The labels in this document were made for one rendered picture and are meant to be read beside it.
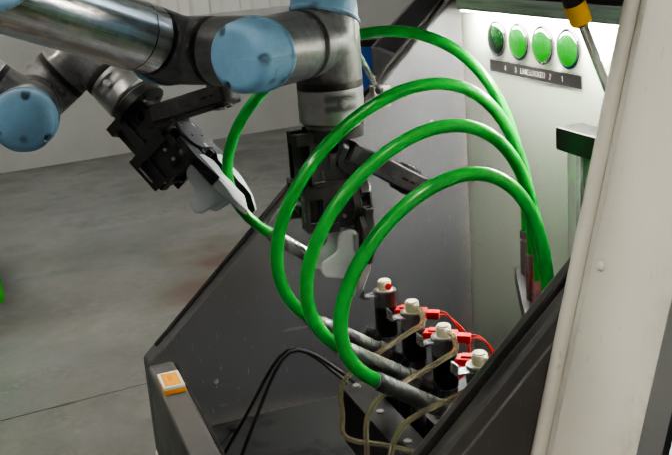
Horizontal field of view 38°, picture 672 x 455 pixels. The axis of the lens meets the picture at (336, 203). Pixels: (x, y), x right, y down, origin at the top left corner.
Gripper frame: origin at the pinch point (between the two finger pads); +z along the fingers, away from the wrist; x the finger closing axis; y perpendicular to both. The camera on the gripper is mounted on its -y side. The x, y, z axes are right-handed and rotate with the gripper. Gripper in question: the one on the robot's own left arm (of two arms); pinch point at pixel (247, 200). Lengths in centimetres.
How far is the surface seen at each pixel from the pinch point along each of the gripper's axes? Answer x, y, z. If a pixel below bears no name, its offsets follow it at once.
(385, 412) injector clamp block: 2.4, 4.5, 31.1
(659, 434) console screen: 42, -24, 44
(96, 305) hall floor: -274, 173, -78
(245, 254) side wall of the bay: -19.3, 12.0, 1.1
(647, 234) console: 38, -34, 33
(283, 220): 18.7, -7.3, 8.5
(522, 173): 12.0, -28.1, 21.9
